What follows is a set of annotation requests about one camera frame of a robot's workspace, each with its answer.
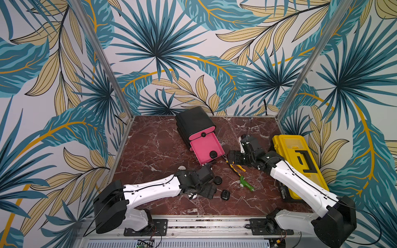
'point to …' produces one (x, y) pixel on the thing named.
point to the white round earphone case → (182, 168)
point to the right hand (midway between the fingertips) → (234, 155)
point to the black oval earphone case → (225, 195)
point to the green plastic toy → (246, 184)
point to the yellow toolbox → (296, 151)
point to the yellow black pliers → (234, 170)
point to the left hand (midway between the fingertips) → (205, 191)
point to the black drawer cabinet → (192, 121)
